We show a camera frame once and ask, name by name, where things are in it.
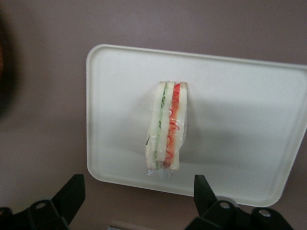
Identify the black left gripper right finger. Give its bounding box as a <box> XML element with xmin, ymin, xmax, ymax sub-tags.
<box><xmin>186</xmin><ymin>174</ymin><xmax>296</xmax><ymax>230</ymax></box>

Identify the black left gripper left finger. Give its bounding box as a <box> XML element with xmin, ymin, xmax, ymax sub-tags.
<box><xmin>0</xmin><ymin>173</ymin><xmax>87</xmax><ymax>230</ymax></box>

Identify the cream rectangular tray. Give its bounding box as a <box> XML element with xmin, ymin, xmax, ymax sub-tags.
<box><xmin>84</xmin><ymin>44</ymin><xmax>307</xmax><ymax>207</ymax></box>

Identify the brown round wicker basket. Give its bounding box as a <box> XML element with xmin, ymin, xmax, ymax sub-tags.
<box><xmin>0</xmin><ymin>14</ymin><xmax>18</xmax><ymax>127</ymax></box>

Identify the triangle sandwich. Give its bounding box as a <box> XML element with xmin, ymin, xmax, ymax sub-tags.
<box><xmin>144</xmin><ymin>81</ymin><xmax>189</xmax><ymax>177</ymax></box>

